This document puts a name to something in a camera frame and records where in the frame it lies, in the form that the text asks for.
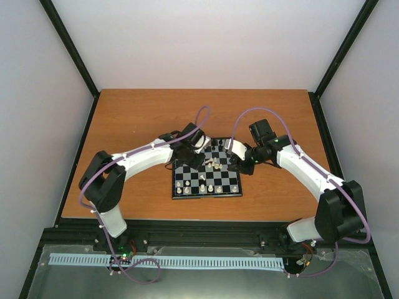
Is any black magnetic chess board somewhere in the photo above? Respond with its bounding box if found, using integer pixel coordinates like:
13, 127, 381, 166
171, 138, 243, 200

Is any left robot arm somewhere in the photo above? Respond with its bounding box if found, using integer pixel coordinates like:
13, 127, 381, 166
79, 123, 211, 251

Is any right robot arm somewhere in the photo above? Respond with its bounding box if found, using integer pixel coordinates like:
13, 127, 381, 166
224, 119, 366, 243

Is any electronics board green led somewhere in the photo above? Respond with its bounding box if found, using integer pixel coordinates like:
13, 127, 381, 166
118, 244, 137, 261

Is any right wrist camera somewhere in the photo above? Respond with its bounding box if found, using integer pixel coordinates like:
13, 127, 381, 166
224, 138, 248, 161

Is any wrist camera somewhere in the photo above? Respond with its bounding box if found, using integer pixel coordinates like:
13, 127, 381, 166
224, 138, 248, 161
194, 135, 211, 154

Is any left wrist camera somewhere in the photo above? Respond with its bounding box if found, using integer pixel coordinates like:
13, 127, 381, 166
194, 135, 211, 154

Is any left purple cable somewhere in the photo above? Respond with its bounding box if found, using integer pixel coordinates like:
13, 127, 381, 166
79, 105, 211, 286

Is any black aluminium rail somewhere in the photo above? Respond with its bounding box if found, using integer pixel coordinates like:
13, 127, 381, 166
39, 218, 315, 257

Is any light blue cable duct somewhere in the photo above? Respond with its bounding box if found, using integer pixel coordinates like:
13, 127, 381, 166
48, 253, 284, 272

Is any right black frame post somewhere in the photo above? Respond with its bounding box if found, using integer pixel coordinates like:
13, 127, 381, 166
313, 0, 380, 96

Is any black frame post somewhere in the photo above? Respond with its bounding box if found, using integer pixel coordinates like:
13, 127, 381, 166
313, 0, 380, 96
39, 0, 100, 94

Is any left black frame post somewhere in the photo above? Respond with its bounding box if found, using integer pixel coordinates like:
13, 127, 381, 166
39, 0, 100, 94

